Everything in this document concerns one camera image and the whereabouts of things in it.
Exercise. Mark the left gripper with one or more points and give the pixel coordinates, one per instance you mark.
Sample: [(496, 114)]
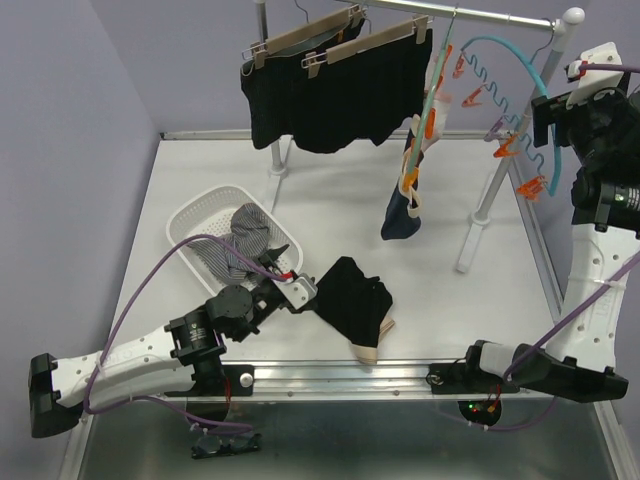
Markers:
[(268, 259)]

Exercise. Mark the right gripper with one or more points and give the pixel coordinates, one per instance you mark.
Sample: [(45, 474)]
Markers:
[(613, 100)]

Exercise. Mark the grey striped underwear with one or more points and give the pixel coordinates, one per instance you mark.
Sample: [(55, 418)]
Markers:
[(249, 236)]

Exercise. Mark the black underwear beige waistband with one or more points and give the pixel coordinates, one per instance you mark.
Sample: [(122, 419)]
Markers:
[(357, 306)]

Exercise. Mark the green plastic clip hanger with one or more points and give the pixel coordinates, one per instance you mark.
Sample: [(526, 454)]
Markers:
[(427, 119)]

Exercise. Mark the navy blue underwear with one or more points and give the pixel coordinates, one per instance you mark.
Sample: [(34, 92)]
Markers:
[(402, 216)]

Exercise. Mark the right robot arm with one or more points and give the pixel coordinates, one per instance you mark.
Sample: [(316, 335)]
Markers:
[(575, 360)]

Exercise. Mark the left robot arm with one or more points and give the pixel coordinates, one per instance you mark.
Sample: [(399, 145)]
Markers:
[(180, 358)]

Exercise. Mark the white underwear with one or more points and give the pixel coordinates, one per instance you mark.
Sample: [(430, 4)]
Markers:
[(437, 119)]

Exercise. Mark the front wooden clip hanger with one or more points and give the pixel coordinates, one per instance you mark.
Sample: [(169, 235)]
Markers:
[(416, 27)]

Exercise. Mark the wooden clip hanger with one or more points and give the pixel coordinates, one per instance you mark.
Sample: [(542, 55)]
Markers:
[(416, 27), (291, 41)]

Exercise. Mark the rear wooden clip hanger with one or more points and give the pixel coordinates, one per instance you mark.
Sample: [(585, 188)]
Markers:
[(291, 41)]

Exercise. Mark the purple clothes peg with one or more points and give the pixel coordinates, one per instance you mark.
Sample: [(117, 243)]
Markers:
[(496, 132)]

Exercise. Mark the orange clothes peg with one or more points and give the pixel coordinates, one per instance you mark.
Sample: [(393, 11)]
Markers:
[(504, 150)]

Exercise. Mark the white perforated plastic basket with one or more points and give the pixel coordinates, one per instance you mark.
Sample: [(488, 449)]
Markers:
[(211, 212)]

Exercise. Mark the metal clothes rack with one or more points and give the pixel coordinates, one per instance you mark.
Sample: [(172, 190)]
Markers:
[(561, 31)]

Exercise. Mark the rear black shorts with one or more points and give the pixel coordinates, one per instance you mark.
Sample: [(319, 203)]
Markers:
[(269, 90)]

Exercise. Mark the black shorts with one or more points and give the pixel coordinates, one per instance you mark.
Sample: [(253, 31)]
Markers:
[(269, 90), (366, 96)]

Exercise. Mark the front black shorts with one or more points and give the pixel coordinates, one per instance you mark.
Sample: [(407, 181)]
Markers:
[(366, 96)]

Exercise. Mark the black eyeglasses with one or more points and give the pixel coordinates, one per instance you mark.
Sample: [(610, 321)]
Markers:
[(209, 447)]

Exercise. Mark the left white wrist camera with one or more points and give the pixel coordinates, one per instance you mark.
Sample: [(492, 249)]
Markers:
[(299, 292)]

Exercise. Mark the aluminium mounting rail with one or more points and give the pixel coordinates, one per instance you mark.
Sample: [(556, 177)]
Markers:
[(348, 381)]

